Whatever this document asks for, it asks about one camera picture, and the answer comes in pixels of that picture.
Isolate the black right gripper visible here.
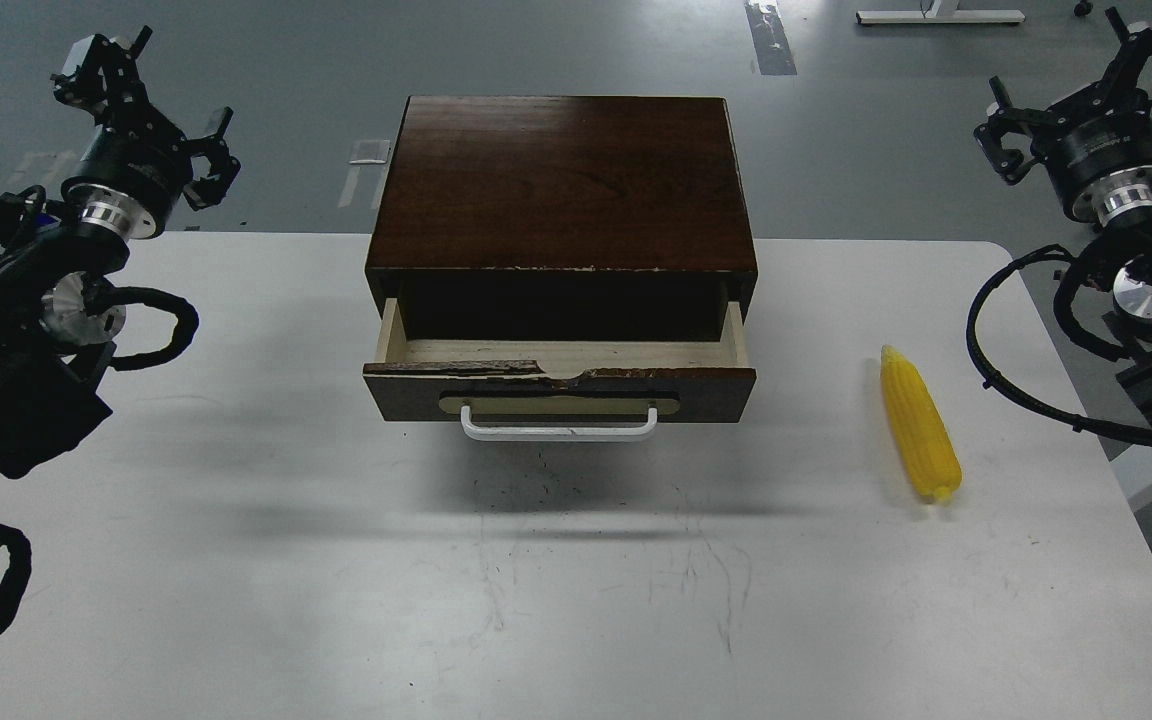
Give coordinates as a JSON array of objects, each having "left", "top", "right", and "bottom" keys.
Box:
[{"left": 973, "top": 6, "right": 1152, "bottom": 223}]

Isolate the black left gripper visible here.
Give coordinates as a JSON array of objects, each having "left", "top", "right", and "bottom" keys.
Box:
[{"left": 50, "top": 26, "right": 241, "bottom": 240}]

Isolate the yellow corn cob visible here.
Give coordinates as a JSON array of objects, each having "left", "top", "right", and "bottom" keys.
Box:
[{"left": 879, "top": 344, "right": 963, "bottom": 503}]

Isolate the wooden drawer with white handle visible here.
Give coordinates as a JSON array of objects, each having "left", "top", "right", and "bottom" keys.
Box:
[{"left": 362, "top": 300, "right": 756, "bottom": 444}]

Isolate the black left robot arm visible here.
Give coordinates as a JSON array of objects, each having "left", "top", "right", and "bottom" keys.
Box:
[{"left": 0, "top": 26, "right": 241, "bottom": 635}]

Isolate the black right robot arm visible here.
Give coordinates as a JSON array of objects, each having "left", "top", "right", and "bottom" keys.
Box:
[{"left": 965, "top": 6, "right": 1152, "bottom": 448}]

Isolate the dark wooden drawer cabinet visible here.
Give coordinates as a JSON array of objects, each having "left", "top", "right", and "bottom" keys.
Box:
[{"left": 365, "top": 94, "right": 758, "bottom": 341}]

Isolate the white table leg base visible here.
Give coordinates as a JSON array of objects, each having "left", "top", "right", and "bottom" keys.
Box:
[{"left": 855, "top": 1, "right": 1026, "bottom": 26}]

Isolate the grey floor tape strip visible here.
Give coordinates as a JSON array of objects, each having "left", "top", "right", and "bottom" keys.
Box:
[{"left": 742, "top": 1, "right": 797, "bottom": 77}]

